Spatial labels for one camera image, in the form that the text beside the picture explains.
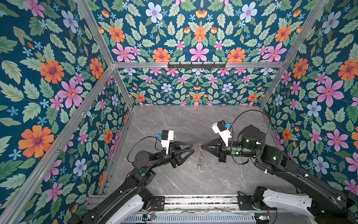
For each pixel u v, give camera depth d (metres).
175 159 0.52
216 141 0.54
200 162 0.57
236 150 0.49
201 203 0.75
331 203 0.38
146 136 0.48
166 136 0.51
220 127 0.48
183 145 0.58
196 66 0.93
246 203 0.73
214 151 0.54
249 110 0.43
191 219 0.77
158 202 0.74
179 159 0.53
